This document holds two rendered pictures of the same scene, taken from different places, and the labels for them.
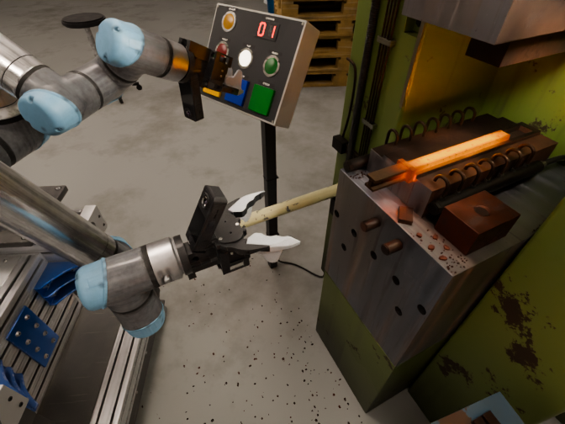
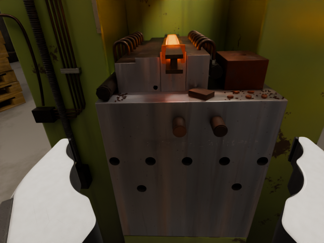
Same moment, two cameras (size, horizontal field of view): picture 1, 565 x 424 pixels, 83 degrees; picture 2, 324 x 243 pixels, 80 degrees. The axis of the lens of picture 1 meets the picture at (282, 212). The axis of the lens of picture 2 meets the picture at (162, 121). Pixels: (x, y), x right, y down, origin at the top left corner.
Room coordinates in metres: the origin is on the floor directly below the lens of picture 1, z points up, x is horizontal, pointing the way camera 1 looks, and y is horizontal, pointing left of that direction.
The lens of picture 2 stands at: (0.39, 0.10, 1.06)
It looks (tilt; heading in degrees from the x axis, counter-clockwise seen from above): 28 degrees down; 300
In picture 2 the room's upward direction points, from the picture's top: 2 degrees counter-clockwise
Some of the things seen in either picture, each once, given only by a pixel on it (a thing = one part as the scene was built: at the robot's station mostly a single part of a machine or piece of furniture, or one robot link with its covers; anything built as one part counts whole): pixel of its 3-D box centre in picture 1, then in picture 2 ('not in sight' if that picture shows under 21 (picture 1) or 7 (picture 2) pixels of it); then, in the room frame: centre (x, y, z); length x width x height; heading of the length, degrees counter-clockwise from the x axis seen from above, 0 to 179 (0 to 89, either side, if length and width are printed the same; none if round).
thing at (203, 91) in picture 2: (405, 214); (201, 93); (0.51, -0.27, 0.92); 0.04 x 0.03 x 0.01; 164
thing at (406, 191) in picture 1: (460, 155); (164, 55); (0.69, -0.45, 0.96); 0.42 x 0.20 x 0.09; 116
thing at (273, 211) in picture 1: (290, 205); not in sight; (0.86, -0.03, 0.62); 0.44 x 0.05 x 0.05; 116
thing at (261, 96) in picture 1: (261, 100); not in sight; (0.90, 0.06, 1.01); 0.07 x 0.05 x 0.07; 51
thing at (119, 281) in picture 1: (119, 278); not in sight; (0.30, 0.27, 0.98); 0.11 x 0.08 x 0.09; 116
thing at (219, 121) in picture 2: (391, 246); (218, 126); (0.46, -0.24, 0.87); 0.04 x 0.03 x 0.03; 116
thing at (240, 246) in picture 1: (246, 242); not in sight; (0.36, 0.06, 1.00); 0.09 x 0.05 x 0.02; 80
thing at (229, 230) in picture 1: (213, 246); not in sight; (0.37, 0.12, 0.97); 0.12 x 0.08 x 0.09; 116
